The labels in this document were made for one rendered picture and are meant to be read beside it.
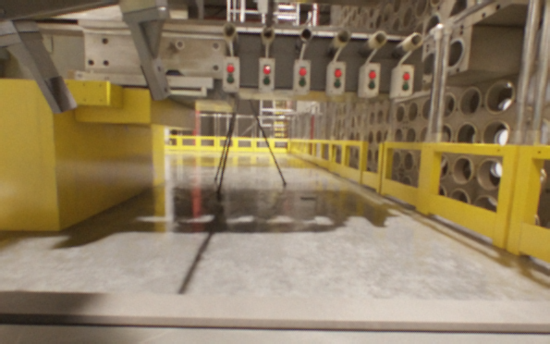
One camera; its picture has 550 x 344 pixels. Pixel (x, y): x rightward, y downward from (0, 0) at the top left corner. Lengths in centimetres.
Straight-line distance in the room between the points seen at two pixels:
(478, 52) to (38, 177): 253
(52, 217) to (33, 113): 41
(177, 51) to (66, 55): 57
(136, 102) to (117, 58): 39
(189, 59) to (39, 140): 74
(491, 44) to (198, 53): 189
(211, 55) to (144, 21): 122
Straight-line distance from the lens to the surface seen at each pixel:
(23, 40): 43
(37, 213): 145
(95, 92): 128
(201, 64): 156
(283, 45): 156
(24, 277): 104
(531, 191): 131
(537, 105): 131
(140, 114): 134
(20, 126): 143
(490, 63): 245
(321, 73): 152
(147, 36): 36
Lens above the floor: 39
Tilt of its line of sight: 7 degrees down
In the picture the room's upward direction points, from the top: 2 degrees clockwise
